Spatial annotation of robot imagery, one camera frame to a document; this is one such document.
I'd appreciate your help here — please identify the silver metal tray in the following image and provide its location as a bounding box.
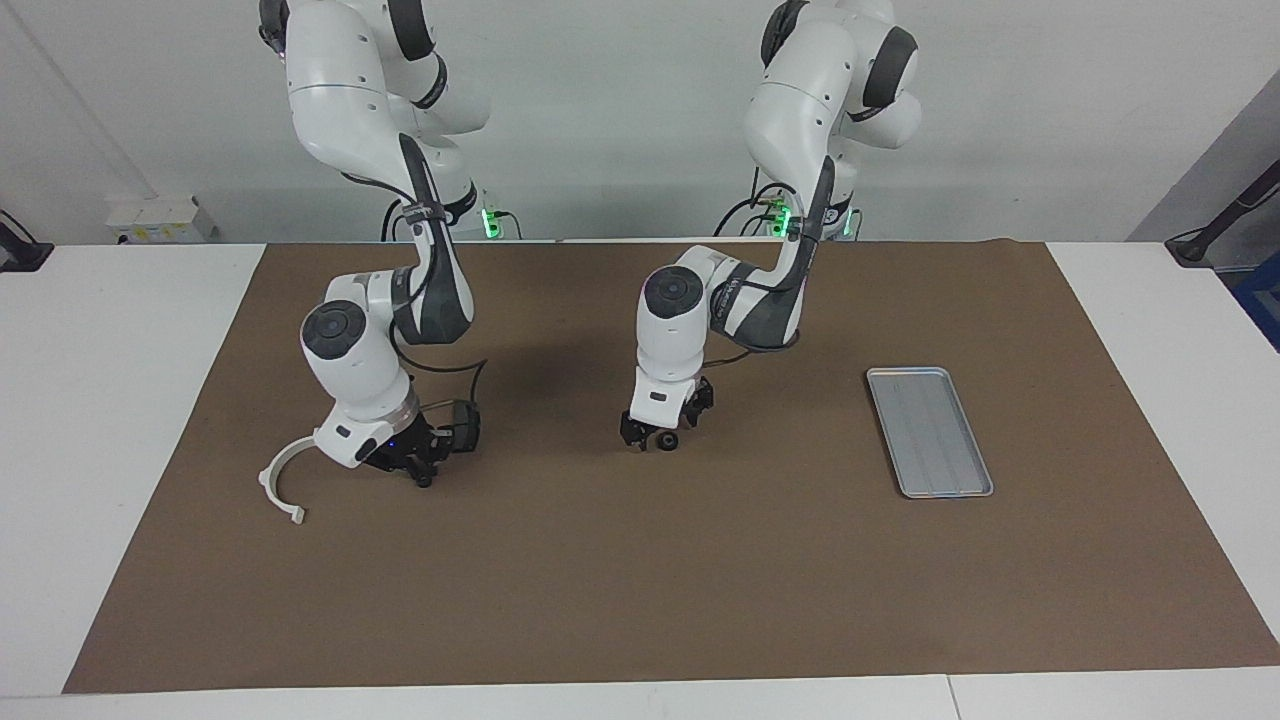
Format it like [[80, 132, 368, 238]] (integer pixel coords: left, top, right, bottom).
[[866, 367, 995, 499]]

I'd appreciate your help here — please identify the brown table mat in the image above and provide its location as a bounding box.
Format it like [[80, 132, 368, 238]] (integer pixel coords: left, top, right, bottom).
[[62, 240, 1280, 694]]

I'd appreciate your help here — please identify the white power box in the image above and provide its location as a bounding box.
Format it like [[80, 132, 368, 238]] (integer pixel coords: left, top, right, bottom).
[[105, 195, 216, 246]]

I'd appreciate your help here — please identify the black table clamp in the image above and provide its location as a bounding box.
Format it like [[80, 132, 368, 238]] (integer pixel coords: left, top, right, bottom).
[[0, 210, 53, 273]]

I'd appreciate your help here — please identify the black angled stand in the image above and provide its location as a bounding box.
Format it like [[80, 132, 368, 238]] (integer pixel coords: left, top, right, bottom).
[[1165, 160, 1280, 266]]

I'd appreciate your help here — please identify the blue box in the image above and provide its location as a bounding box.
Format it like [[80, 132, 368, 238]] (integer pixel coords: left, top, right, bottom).
[[1232, 250, 1280, 351]]

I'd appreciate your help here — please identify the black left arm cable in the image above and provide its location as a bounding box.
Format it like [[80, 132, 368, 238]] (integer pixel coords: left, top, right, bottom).
[[700, 150, 807, 367]]

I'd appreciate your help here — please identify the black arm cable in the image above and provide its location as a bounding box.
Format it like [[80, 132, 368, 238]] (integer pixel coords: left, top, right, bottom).
[[385, 200, 489, 413], [700, 150, 807, 367]]

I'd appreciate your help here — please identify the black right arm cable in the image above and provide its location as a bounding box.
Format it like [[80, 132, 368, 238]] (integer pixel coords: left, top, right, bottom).
[[385, 200, 489, 413]]

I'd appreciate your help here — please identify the white semicircular bracket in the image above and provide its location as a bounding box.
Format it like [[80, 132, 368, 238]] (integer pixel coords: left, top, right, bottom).
[[258, 435, 323, 526]]

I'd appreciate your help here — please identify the black left base cable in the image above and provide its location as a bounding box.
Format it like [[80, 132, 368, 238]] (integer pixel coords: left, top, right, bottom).
[[713, 180, 791, 239]]

